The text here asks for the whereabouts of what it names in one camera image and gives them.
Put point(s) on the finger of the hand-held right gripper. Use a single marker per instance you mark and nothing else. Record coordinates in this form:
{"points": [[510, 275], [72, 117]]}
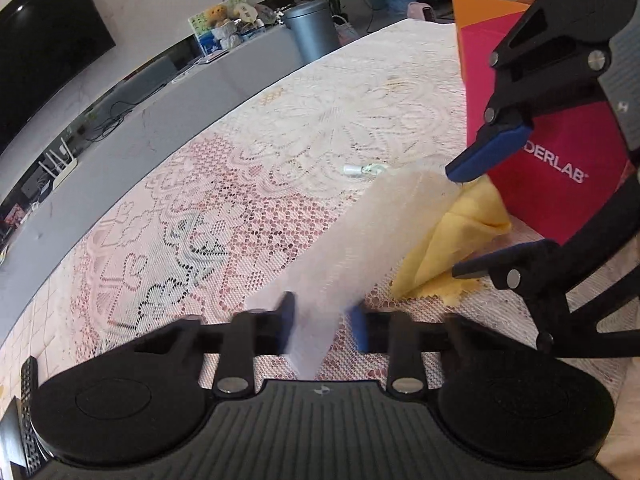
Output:
{"points": [[487, 152], [505, 262]]}

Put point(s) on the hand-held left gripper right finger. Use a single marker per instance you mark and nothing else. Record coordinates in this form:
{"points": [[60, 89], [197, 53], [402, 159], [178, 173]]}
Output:
{"points": [[357, 329]]}

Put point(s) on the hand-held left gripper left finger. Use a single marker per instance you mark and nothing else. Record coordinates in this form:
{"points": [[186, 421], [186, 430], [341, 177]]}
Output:
{"points": [[286, 321]]}

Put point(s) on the yellow cloth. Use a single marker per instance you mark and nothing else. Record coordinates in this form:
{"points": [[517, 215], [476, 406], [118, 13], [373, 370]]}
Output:
{"points": [[450, 240]]}

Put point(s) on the white mesh cloth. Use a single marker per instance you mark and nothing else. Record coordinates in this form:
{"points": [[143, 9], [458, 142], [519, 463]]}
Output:
{"points": [[350, 240]]}

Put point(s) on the pink orange paper bag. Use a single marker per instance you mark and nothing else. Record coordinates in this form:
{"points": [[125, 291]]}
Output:
{"points": [[560, 175]]}

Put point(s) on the small pink appliance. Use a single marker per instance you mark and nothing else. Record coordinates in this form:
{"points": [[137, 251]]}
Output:
{"points": [[420, 11]]}

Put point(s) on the striped pastel bag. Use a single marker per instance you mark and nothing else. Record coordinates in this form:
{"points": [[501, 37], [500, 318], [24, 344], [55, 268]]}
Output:
{"points": [[345, 30]]}

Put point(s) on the grey round trash bin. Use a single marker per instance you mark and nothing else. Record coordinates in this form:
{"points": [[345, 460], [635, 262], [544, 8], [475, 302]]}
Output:
{"points": [[310, 30]]}

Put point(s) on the grey television cabinet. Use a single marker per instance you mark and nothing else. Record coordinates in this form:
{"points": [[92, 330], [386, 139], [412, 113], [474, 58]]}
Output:
{"points": [[125, 160]]}

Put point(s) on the black remote control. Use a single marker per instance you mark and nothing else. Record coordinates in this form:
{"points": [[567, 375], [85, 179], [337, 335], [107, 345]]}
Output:
{"points": [[30, 410]]}

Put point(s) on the white router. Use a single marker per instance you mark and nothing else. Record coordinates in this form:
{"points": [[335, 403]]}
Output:
{"points": [[62, 167]]}

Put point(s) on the silver remote control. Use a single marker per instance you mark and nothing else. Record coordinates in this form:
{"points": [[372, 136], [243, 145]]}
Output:
{"points": [[210, 58]]}

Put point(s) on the yellow plush toy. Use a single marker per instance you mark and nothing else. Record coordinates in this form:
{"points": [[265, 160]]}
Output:
{"points": [[217, 14]]}

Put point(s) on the box of plush toys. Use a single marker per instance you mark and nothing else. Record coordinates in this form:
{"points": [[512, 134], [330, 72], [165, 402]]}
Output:
{"points": [[200, 27]]}

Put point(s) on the black flat television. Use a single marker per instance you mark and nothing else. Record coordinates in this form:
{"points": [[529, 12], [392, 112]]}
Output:
{"points": [[40, 45]]}

